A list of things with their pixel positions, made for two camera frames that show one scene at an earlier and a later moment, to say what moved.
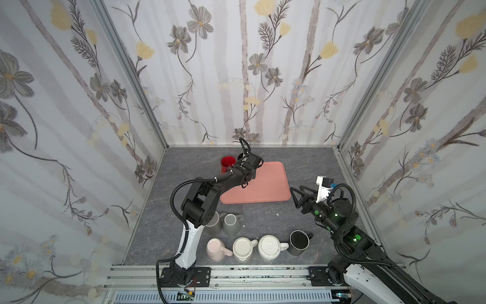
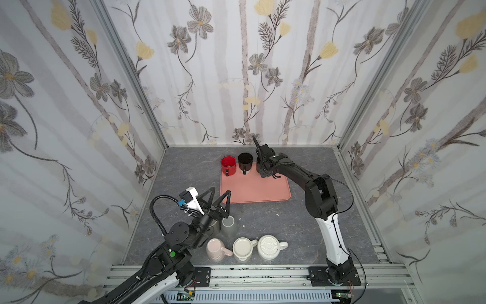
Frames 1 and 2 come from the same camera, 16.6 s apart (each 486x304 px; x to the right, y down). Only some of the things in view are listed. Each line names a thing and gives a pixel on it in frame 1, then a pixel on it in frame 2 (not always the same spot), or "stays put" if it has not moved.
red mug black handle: x=226 y=162 stays put
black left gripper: x=254 y=173 to x=206 y=204
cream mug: x=242 y=247 stays put
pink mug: x=215 y=251 stays put
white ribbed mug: x=269 y=247 stays put
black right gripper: x=305 y=199 to x=264 y=161
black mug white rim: x=299 y=242 to x=264 y=168
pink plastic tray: x=270 y=184 stays put
